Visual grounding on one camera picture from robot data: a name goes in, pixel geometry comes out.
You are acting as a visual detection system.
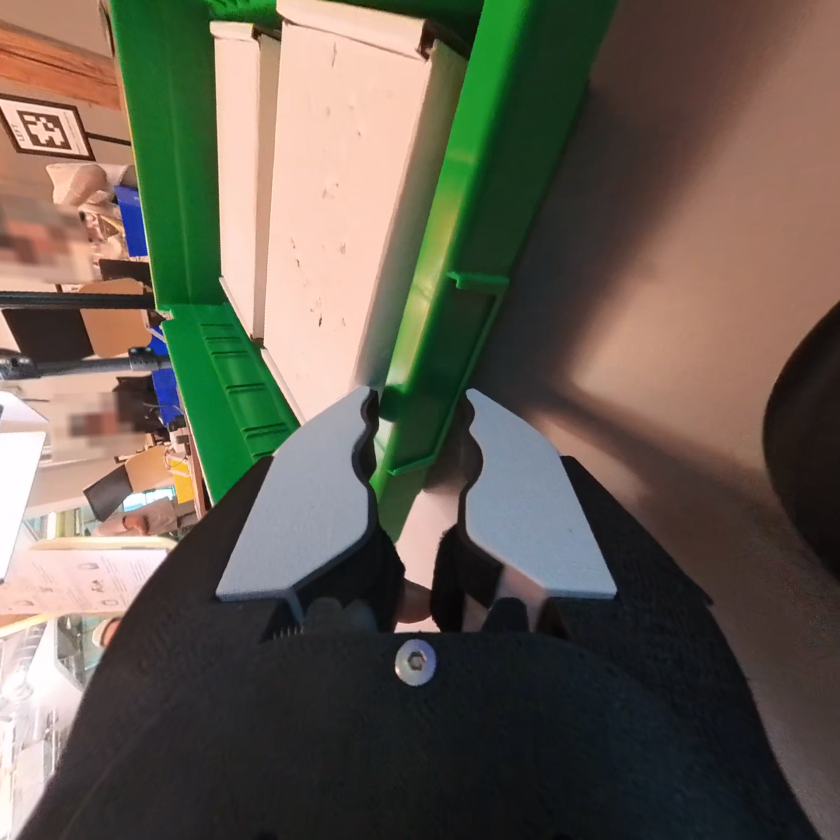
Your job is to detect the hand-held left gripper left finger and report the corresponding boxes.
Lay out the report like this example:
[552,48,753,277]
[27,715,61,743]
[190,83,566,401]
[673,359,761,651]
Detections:
[214,386,383,624]

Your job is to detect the green plastic bin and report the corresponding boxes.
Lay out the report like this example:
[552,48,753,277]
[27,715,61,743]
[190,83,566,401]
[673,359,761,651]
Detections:
[108,0,618,546]

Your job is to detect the wooden beam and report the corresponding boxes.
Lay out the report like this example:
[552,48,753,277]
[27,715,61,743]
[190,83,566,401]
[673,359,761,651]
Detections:
[0,20,122,112]

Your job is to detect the black tripod pole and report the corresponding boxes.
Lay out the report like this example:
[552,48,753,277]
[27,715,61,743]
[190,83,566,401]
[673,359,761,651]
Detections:
[0,292,157,311]
[0,354,173,380]

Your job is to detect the blue plastic bin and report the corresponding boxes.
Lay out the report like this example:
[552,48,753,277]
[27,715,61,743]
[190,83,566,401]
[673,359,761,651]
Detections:
[113,185,147,257]
[150,325,183,427]

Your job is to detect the yellow plastic bin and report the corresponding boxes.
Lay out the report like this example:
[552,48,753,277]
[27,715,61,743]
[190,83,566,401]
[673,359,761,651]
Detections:
[167,453,196,506]

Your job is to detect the person's left hand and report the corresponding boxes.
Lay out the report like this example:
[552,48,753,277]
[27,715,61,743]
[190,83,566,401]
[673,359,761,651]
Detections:
[395,579,435,624]

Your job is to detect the brown cardboard board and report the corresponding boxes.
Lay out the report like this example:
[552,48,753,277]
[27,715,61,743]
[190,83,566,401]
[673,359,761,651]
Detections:
[80,279,157,358]

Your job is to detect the black wrist rest pad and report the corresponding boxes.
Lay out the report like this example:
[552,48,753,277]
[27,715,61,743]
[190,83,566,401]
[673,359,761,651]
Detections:
[763,303,840,575]

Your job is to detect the black white marker poster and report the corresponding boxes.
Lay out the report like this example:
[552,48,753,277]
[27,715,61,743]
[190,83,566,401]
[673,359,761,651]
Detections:
[0,94,97,161]

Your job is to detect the grey desk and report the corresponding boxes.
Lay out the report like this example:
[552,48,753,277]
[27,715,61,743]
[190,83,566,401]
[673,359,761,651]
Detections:
[394,0,840,834]

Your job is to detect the white cardboard mailer box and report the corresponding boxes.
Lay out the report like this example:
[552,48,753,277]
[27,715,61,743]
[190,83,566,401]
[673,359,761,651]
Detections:
[211,18,284,343]
[261,0,470,427]

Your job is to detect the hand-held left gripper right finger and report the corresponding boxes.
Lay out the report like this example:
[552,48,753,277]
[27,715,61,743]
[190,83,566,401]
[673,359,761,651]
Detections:
[459,388,619,624]

